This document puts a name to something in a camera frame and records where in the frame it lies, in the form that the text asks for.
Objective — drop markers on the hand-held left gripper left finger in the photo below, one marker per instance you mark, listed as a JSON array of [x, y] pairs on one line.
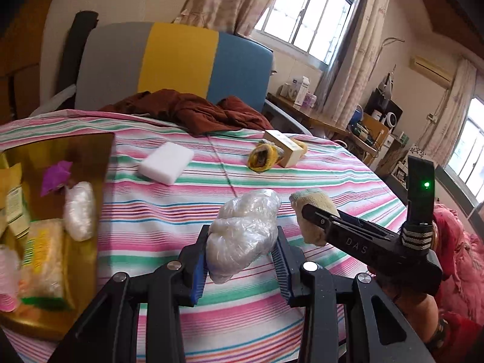
[[198, 276]]

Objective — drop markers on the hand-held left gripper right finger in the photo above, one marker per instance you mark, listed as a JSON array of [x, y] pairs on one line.
[[283, 272]]

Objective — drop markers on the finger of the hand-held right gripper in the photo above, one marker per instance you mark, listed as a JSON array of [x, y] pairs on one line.
[[340, 219]]

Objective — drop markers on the cream knit cloth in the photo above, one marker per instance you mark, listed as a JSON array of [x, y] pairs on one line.
[[317, 200]]

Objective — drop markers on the clear plastic bag bundle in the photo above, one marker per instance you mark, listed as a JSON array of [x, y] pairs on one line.
[[79, 210], [242, 230]]

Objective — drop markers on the cracker packet with green edges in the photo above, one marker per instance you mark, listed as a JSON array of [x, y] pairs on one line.
[[41, 257]]

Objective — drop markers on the gold tray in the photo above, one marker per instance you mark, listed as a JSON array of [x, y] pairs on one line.
[[87, 151]]

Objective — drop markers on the purple plastic item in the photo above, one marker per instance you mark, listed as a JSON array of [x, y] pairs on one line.
[[56, 176]]

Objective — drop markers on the green carton box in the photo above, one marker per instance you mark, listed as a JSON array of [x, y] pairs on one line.
[[17, 211]]

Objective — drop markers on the person's right hand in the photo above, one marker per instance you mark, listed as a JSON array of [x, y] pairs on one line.
[[416, 310]]

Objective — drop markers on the pink blanket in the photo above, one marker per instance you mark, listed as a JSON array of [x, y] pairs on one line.
[[465, 264]]

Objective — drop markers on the small yellow knit cloth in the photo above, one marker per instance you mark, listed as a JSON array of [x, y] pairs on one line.
[[301, 147]]

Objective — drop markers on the cream cardboard box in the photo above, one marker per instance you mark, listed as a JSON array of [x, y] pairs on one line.
[[283, 143]]

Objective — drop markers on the yellow rolled knit cloth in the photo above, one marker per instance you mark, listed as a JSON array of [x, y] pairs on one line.
[[261, 158]]

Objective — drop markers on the wooden desk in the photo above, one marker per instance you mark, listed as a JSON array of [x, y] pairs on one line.
[[321, 119]]

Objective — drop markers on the white sponge block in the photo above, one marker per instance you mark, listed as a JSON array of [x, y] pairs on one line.
[[166, 162]]

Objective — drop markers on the black shelf unit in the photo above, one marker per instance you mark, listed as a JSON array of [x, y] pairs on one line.
[[382, 107]]

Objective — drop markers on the small purple box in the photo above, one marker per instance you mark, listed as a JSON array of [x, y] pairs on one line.
[[312, 100]]

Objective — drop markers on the side window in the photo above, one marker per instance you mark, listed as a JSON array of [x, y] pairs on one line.
[[467, 147]]

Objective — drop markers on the tall white box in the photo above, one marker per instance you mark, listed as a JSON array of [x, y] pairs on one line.
[[302, 90]]

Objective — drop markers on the small white box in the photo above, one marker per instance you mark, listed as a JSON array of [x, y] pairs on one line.
[[288, 91]]

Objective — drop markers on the floral curtain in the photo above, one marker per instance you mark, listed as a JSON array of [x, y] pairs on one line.
[[227, 0], [450, 113], [359, 45]]

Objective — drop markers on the red-brown cloth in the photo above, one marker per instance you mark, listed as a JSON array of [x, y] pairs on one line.
[[196, 115]]

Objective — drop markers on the barred window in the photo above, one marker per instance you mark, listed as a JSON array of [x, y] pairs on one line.
[[302, 15]]

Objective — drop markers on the grey yellow blue chair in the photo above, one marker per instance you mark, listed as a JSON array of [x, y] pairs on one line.
[[177, 60]]

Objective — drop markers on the wall air conditioner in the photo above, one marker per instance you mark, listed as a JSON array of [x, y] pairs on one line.
[[431, 69]]

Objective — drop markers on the black padded post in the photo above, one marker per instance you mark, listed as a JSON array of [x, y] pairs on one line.
[[81, 45]]

